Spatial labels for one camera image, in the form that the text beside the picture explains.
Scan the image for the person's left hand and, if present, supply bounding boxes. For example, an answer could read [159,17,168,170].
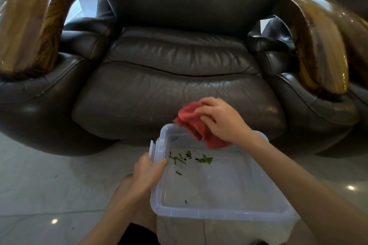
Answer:
[133,153,169,195]

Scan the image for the person's right hand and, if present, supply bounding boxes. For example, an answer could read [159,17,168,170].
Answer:
[194,97,254,145]

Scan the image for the red cloth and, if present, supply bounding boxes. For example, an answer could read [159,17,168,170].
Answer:
[173,101,233,150]

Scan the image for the green leaf pieces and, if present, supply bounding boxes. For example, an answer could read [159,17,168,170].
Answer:
[169,150,214,165]

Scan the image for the clear plastic bin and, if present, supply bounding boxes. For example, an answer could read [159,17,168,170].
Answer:
[149,122,299,245]

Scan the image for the person's right forearm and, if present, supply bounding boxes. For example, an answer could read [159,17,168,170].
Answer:
[238,130,368,245]

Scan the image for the person's left forearm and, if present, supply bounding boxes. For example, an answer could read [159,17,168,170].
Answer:
[79,178,153,245]

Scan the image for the person's right leg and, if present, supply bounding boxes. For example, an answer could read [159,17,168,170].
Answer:
[289,219,317,245]

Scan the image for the neighbouring sofa wooden armrest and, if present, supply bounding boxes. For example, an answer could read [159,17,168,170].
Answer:
[296,0,368,87]

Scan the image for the black shorts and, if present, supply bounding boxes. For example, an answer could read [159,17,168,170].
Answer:
[118,222,161,245]

